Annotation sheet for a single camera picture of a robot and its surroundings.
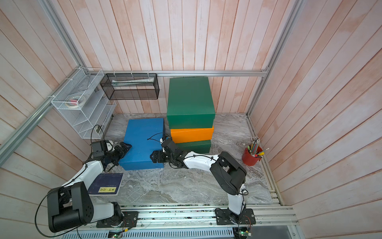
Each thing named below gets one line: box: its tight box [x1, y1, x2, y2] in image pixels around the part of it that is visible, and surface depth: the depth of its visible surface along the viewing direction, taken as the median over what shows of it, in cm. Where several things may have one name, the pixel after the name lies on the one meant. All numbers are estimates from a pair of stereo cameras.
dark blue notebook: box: [87, 172, 124, 196], surface depth 85 cm
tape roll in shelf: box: [65, 95, 86, 109], surface depth 75 cm
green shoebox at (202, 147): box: [175, 139, 212, 154], surface depth 90 cm
